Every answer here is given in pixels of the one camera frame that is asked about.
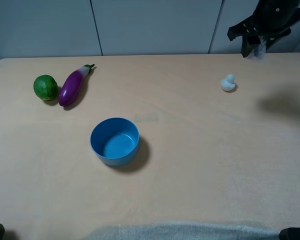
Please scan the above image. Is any black object bottom right corner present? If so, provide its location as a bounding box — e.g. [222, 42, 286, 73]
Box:
[278, 227, 300, 240]

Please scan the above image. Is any small white duck figure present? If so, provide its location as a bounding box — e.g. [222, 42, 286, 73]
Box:
[220, 74, 237, 92]

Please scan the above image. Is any blue plastic bowl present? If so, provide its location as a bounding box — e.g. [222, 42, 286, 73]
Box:
[90, 117, 140, 167]

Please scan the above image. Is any green round fruit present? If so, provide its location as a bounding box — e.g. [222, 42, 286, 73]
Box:
[33, 74, 59, 101]

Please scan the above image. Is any grey cloth at table edge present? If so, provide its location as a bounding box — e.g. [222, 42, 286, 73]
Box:
[83, 221, 280, 240]

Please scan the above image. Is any clear jar with metal lid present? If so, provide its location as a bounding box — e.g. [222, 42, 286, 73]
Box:
[248, 37, 267, 60]

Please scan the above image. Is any purple toy eggplant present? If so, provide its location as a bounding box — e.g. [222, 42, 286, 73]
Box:
[58, 64, 95, 107]

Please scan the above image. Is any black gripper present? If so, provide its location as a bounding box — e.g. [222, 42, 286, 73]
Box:
[227, 0, 300, 58]

